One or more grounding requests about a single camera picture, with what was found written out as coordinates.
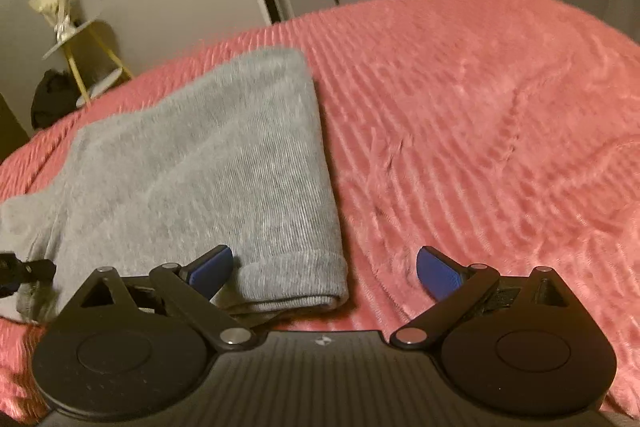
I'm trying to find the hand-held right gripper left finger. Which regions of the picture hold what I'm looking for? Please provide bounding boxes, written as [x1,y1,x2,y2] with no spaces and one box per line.
[80,245,257,353]

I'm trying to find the pink ribbed blanket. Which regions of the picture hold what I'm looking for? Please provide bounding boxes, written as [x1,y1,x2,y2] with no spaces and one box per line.
[0,0,640,424]

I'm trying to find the wrapped flower bouquet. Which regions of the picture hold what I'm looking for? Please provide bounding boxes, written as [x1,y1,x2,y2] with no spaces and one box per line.
[29,0,77,44]

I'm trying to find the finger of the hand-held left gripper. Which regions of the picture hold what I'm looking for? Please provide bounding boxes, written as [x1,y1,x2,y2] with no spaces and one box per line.
[0,252,57,299]

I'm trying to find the yellow round side table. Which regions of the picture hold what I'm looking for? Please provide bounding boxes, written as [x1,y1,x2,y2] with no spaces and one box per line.
[42,18,134,108]

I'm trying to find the grey pants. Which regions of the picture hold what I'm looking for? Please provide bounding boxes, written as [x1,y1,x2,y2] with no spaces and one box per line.
[0,48,350,324]

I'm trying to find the dark cloth heap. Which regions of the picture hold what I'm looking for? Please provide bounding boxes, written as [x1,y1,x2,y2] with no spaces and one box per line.
[31,69,82,131]

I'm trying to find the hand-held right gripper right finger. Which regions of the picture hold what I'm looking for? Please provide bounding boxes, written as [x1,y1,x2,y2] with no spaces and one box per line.
[390,247,572,352]

